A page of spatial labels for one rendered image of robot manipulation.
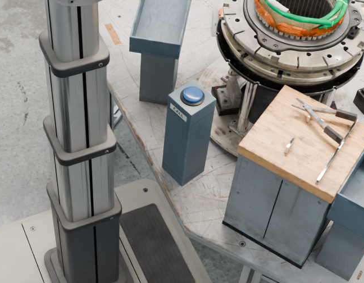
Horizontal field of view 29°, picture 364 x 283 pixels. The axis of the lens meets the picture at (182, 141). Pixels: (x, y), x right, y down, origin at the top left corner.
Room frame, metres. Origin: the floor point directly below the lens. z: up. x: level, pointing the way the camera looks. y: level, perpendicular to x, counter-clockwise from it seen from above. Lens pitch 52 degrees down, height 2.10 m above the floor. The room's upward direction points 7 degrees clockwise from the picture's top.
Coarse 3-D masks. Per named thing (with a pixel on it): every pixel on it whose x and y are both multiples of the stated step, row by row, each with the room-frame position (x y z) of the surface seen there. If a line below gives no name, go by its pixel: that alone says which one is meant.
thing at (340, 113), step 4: (336, 112) 0.90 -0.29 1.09; (340, 112) 0.90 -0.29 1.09; (344, 112) 0.90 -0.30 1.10; (348, 112) 0.90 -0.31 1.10; (336, 116) 0.90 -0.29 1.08; (340, 116) 0.90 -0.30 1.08; (344, 116) 0.90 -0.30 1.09; (348, 116) 0.89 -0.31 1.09; (352, 116) 0.89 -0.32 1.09; (356, 116) 0.89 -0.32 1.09; (352, 120) 0.89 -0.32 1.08
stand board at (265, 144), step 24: (288, 96) 0.95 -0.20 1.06; (264, 120) 0.88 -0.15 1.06; (288, 120) 0.89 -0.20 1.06; (312, 120) 0.90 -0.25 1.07; (336, 120) 0.90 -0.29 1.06; (240, 144) 0.81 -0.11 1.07; (264, 144) 0.82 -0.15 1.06; (312, 144) 0.84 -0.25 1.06; (336, 144) 0.84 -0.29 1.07; (360, 144) 0.85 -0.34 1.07; (288, 168) 0.77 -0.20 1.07; (312, 168) 0.78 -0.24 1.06; (336, 168) 0.79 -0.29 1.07; (312, 192) 0.74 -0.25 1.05; (336, 192) 0.73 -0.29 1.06
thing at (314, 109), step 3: (312, 108) 0.90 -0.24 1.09; (315, 108) 0.90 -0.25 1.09; (318, 108) 0.91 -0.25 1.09; (321, 108) 0.91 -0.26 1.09; (324, 108) 0.91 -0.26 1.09; (327, 108) 0.91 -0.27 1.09; (315, 111) 0.90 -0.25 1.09; (318, 111) 0.90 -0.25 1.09; (321, 111) 0.90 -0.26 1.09; (324, 111) 0.90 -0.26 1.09; (327, 111) 0.90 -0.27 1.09; (330, 111) 0.90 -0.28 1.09; (333, 111) 0.90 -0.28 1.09; (333, 114) 0.90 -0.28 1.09
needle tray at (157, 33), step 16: (144, 0) 1.22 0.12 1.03; (160, 0) 1.23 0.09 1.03; (176, 0) 1.24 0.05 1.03; (144, 16) 1.17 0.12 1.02; (160, 16) 1.18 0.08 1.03; (176, 16) 1.19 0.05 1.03; (144, 32) 1.12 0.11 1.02; (160, 32) 1.13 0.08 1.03; (176, 32) 1.14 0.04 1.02; (144, 48) 1.06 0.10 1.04; (160, 48) 1.06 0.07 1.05; (176, 48) 1.06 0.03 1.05; (144, 64) 1.14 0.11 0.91; (160, 64) 1.13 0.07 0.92; (176, 64) 1.18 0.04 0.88; (144, 80) 1.14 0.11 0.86; (160, 80) 1.13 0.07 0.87; (144, 96) 1.14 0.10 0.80; (160, 96) 1.13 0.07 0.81
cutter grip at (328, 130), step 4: (328, 128) 0.85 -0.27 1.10; (324, 132) 0.86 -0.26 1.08; (328, 132) 0.85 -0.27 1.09; (332, 132) 0.85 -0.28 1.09; (336, 132) 0.85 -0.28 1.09; (332, 136) 0.84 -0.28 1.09; (336, 136) 0.84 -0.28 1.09; (340, 136) 0.84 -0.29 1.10; (336, 140) 0.84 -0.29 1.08; (340, 140) 0.83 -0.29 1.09
